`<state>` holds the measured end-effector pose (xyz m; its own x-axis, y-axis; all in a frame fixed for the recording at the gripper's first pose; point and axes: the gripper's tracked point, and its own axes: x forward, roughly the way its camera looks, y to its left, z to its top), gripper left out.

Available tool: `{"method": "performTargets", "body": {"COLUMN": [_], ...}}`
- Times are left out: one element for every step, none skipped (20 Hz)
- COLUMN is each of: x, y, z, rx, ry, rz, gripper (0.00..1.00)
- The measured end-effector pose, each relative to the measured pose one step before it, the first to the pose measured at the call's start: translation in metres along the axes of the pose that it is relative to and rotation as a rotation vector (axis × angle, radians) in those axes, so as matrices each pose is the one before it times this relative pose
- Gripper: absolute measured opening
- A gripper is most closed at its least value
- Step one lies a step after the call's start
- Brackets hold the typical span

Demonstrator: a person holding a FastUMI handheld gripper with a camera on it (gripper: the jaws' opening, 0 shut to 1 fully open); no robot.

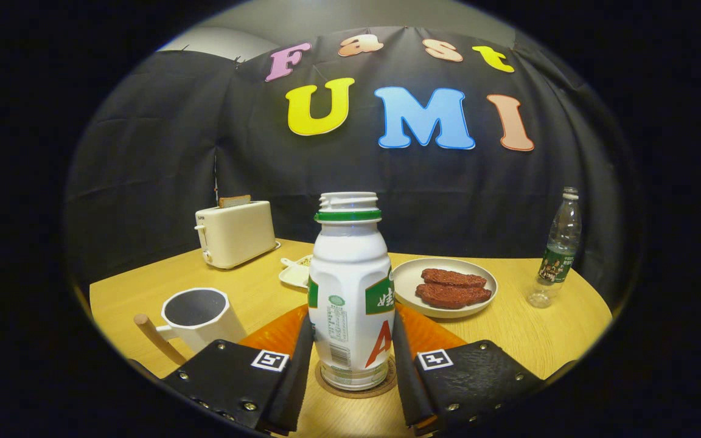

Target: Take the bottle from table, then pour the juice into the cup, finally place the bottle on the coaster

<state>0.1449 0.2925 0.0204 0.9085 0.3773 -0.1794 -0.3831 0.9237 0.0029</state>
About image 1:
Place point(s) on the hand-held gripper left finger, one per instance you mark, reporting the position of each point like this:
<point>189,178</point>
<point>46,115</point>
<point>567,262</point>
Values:
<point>296,383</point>

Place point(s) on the clear plastic water bottle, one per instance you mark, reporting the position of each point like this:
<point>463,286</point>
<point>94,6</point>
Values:
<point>557,255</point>

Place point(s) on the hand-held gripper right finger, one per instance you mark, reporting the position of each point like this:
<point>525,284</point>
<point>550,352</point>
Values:
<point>405,383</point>

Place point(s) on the red meat slice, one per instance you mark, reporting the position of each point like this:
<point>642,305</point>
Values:
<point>454,278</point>
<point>454,296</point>

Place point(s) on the round white plate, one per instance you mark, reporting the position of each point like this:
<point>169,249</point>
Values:
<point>405,286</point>

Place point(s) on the white juice bottle green label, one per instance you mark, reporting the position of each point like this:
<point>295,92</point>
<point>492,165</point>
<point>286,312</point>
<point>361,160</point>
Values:
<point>350,274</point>

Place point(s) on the cream toaster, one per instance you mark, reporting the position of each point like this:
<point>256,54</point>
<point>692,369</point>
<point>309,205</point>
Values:
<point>238,234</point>

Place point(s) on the bread slice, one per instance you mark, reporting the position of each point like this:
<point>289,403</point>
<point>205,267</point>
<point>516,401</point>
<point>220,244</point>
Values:
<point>235,201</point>

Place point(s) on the black backdrop cloth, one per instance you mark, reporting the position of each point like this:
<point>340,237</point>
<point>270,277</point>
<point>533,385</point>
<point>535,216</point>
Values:
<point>174,152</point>

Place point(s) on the round cork coaster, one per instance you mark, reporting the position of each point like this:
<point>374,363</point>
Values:
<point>356,393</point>

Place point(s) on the white divided bean dish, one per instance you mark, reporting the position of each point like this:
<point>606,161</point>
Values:
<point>294,274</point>

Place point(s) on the wooden table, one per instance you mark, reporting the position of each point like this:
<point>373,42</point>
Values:
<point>509,334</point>

